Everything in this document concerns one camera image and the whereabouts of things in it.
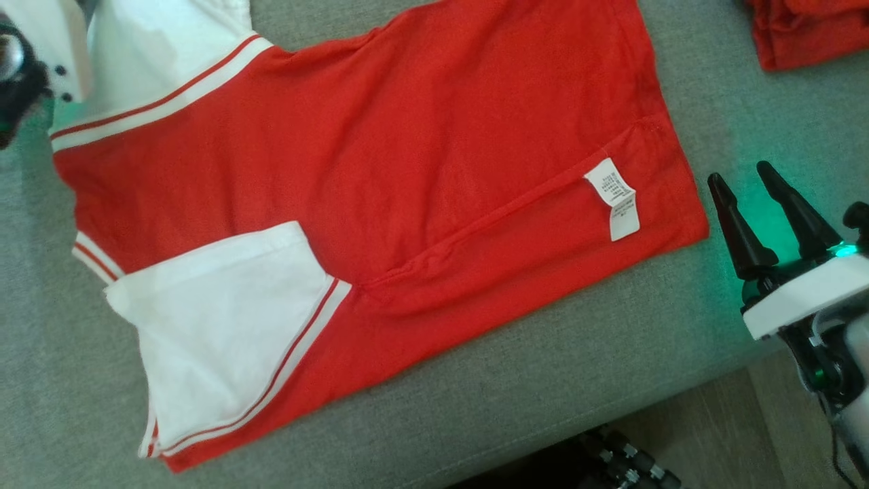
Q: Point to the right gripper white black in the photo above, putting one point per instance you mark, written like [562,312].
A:
[808,299]

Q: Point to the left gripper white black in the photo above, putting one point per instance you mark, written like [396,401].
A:
[47,34]

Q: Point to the red garment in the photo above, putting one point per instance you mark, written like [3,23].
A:
[808,34]

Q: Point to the red white-sleeved shirt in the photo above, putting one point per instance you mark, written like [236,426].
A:
[407,170]

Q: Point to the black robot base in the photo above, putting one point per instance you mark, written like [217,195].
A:
[611,462]

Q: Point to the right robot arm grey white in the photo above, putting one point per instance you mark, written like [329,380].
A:
[852,353]

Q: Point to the large grey sofa seat cushion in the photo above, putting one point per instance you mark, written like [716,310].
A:
[543,394]

